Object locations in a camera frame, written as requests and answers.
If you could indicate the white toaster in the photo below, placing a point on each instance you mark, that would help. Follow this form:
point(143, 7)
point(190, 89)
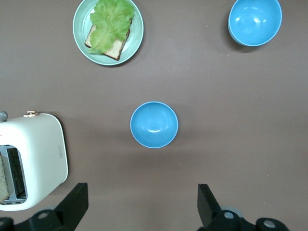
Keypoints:
point(41, 144)

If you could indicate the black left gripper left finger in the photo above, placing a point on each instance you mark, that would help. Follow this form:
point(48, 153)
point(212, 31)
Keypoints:
point(69, 207)

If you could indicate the pale green plate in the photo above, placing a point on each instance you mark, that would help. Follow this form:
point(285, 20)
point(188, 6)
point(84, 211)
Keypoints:
point(80, 31)

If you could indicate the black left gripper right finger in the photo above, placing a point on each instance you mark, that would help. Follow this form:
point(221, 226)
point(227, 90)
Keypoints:
point(209, 209)

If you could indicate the bread slice with dark crust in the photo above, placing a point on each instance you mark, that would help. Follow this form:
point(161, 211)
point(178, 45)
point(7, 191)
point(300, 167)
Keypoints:
point(113, 49)

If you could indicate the blue bowl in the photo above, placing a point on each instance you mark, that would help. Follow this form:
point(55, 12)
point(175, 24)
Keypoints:
point(154, 125)
point(255, 22)

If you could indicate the toast slice in toaster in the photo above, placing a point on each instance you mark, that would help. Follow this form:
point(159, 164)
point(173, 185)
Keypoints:
point(3, 178)

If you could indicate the green lettuce leaf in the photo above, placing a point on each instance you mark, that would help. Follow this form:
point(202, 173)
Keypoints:
point(110, 24)

